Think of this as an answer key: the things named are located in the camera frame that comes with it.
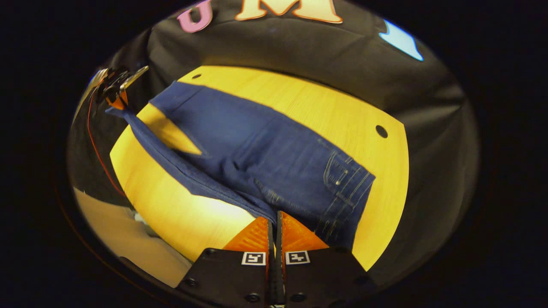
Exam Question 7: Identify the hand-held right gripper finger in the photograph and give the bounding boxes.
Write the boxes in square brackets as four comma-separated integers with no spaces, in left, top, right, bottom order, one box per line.
[176,216,277,308]
[277,210,377,308]

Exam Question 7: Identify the black backdrop cloth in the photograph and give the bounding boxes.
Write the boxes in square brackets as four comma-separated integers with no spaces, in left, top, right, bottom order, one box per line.
[66,0,480,287]

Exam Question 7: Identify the thin red cable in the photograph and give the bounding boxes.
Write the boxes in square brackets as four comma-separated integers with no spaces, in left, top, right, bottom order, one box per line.
[87,94,127,198]

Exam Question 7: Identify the blue denim jeans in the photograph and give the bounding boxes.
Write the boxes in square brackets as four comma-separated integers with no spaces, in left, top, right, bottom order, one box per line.
[105,80,376,253]

